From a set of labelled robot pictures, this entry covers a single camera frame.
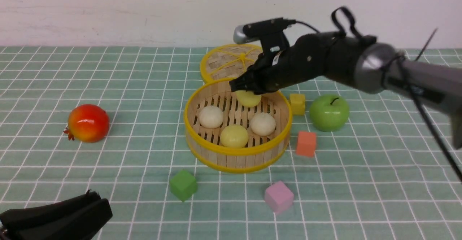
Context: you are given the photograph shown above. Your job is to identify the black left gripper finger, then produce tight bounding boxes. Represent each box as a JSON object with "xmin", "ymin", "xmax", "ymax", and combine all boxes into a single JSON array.
[
  {"xmin": 14, "ymin": 198, "xmax": 113, "ymax": 240},
  {"xmin": 0, "ymin": 191, "xmax": 102, "ymax": 230}
]

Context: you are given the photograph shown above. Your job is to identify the red pomegranate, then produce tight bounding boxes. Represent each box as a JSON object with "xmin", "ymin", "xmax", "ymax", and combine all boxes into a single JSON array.
[{"xmin": 63, "ymin": 104, "xmax": 110, "ymax": 143}]

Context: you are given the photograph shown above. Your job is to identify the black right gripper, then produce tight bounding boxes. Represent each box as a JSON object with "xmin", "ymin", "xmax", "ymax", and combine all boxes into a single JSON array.
[{"xmin": 229, "ymin": 34, "xmax": 338, "ymax": 95}]

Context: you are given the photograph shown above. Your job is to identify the pink cube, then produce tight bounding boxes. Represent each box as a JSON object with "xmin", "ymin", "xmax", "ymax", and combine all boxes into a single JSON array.
[{"xmin": 264, "ymin": 181, "xmax": 294, "ymax": 215}]

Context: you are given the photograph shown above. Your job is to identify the bamboo steamer tray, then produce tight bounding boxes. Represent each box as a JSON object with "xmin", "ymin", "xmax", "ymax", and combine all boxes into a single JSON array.
[{"xmin": 183, "ymin": 78, "xmax": 293, "ymax": 174}]

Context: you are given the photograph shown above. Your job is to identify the green cube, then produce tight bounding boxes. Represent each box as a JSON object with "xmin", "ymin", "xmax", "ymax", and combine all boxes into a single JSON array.
[{"xmin": 169, "ymin": 169, "xmax": 198, "ymax": 202}]

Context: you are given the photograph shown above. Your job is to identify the yellow bun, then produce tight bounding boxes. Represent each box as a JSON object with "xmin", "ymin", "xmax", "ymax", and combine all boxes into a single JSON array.
[
  {"xmin": 221, "ymin": 125, "xmax": 249, "ymax": 148},
  {"xmin": 236, "ymin": 90, "xmax": 261, "ymax": 108}
]

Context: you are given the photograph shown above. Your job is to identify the orange cube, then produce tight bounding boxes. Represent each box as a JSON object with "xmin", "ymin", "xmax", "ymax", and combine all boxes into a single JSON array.
[{"xmin": 296, "ymin": 130, "xmax": 317, "ymax": 158}]

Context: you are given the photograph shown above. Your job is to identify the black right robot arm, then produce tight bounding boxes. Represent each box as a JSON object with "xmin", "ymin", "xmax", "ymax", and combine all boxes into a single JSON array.
[{"xmin": 229, "ymin": 32, "xmax": 462, "ymax": 149}]

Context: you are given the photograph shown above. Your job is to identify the yellow bun front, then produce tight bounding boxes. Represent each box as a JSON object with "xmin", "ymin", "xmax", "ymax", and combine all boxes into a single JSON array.
[{"xmin": 221, "ymin": 125, "xmax": 249, "ymax": 148}]

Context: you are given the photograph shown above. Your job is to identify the white bun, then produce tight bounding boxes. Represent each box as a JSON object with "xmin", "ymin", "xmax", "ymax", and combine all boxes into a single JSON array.
[
  {"xmin": 199, "ymin": 105, "xmax": 224, "ymax": 129},
  {"xmin": 249, "ymin": 112, "xmax": 276, "ymax": 136}
]

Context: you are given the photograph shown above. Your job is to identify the woven bamboo steamer lid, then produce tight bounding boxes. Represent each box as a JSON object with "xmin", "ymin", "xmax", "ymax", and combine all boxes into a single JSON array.
[{"xmin": 200, "ymin": 44, "xmax": 262, "ymax": 83}]

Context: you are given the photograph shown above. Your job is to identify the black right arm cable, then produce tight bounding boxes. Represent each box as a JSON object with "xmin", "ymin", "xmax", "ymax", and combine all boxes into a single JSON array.
[{"xmin": 287, "ymin": 6, "xmax": 462, "ymax": 183}]

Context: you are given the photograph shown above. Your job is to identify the yellow cube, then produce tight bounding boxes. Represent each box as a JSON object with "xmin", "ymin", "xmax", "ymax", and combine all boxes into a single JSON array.
[{"xmin": 289, "ymin": 93, "xmax": 306, "ymax": 115}]

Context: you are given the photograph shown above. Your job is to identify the green apple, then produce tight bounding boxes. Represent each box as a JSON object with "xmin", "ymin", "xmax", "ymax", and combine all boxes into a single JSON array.
[{"xmin": 309, "ymin": 94, "xmax": 350, "ymax": 132}]

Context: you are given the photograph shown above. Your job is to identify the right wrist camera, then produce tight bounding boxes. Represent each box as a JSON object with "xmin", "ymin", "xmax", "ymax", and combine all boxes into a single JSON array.
[{"xmin": 233, "ymin": 17, "xmax": 296, "ymax": 54}]

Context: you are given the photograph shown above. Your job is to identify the green checkered tablecloth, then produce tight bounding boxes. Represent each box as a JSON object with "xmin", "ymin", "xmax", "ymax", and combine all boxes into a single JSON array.
[{"xmin": 0, "ymin": 47, "xmax": 462, "ymax": 240}]

